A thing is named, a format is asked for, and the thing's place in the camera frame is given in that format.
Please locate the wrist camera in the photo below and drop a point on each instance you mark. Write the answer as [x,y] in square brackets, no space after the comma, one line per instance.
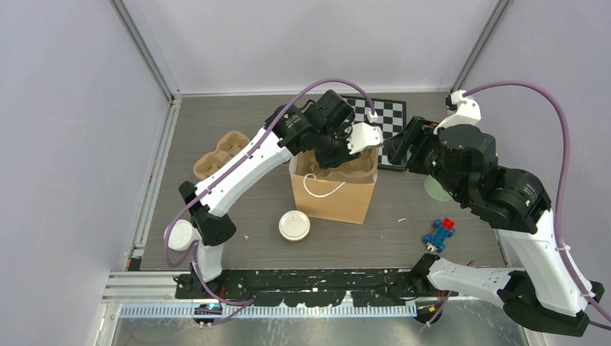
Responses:
[365,134]
[464,110]

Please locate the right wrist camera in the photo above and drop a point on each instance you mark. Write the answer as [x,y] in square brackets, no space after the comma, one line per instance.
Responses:
[464,110]

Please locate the stack of white lids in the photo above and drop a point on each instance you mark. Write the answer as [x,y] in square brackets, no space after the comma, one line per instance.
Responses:
[182,235]

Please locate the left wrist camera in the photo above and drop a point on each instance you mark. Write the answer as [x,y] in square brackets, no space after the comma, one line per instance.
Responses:
[365,134]

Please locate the blue toy block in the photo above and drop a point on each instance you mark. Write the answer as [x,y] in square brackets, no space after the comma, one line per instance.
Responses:
[443,229]

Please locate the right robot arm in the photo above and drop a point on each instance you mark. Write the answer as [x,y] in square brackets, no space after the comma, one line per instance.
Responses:
[540,295]

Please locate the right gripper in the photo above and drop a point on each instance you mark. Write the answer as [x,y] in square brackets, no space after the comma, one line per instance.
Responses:
[420,135]

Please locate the green cup of paper sticks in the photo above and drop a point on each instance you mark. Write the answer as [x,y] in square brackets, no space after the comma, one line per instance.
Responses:
[435,190]

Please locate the brown pulp cup carrier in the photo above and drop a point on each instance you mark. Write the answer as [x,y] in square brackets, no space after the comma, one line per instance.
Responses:
[228,146]

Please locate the black white checkerboard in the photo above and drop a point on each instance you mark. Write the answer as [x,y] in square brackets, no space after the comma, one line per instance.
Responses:
[391,121]

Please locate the white plastic cup lid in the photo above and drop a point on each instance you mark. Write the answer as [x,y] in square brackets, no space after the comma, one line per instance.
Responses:
[294,225]

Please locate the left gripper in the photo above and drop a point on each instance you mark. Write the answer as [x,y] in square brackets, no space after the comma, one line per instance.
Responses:
[327,163]

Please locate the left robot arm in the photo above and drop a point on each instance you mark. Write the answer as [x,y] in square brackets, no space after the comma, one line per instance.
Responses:
[320,126]

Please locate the brown paper bag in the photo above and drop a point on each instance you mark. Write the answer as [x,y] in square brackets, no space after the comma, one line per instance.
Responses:
[331,200]

